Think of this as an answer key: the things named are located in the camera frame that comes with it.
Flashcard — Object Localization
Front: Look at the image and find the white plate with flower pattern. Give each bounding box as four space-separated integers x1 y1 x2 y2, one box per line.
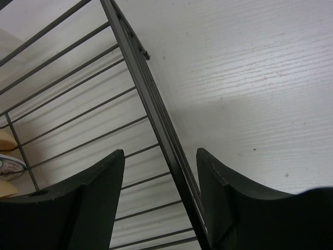
1 154 27 181

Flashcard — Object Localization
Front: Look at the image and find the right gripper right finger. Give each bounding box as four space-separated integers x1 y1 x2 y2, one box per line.
196 148 332 249

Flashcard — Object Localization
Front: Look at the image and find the yellow plate with green rim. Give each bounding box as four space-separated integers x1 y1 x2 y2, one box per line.
0 130 18 152

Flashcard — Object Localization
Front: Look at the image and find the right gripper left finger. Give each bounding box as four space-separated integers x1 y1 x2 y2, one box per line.
1 149 125 249

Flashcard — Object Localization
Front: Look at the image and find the black wire dish rack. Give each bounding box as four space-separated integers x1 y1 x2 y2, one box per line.
1 1 210 249

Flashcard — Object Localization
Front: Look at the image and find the cream yellow bowl plate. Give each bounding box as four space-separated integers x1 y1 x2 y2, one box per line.
0 180 18 199

